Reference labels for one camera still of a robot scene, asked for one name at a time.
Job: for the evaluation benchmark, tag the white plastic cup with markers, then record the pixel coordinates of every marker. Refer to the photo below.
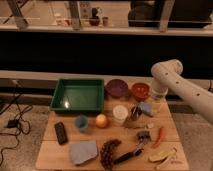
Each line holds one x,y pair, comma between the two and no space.
120,113

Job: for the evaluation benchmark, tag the blue plastic cup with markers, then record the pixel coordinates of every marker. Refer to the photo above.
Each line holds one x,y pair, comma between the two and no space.
81,123

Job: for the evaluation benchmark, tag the orange toy carrot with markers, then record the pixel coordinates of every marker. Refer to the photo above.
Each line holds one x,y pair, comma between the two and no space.
161,137

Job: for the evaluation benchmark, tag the blue sponge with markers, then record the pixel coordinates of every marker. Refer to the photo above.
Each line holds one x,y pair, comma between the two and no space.
146,109

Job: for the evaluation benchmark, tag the dark red mug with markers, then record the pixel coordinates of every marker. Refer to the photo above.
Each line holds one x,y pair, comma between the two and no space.
94,21

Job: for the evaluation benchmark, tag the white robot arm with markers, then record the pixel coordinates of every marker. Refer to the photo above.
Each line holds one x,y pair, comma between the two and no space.
167,76

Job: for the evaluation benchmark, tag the green plastic tray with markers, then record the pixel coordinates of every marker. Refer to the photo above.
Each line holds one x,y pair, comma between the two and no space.
78,95

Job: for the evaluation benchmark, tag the black handled brush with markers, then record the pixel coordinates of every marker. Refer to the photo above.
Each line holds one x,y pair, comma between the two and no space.
127,156

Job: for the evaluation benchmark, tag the purple bowl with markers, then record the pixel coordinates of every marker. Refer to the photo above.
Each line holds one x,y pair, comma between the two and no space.
116,88

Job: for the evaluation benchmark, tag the grey folded cloth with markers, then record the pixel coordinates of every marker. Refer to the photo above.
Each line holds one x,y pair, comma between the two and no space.
83,151

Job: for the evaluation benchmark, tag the dark striped gripper body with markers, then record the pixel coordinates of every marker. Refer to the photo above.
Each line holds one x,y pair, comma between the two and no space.
135,113

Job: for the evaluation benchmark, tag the orange ball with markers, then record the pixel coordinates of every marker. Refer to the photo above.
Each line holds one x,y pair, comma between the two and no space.
101,121

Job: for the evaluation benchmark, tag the small grey metal clip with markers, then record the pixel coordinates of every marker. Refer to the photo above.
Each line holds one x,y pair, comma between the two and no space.
143,136

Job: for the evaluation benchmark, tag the red-orange bowl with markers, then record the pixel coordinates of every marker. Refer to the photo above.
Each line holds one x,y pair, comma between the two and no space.
140,91

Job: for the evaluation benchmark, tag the black remote control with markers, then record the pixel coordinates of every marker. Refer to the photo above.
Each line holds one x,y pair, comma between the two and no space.
60,133

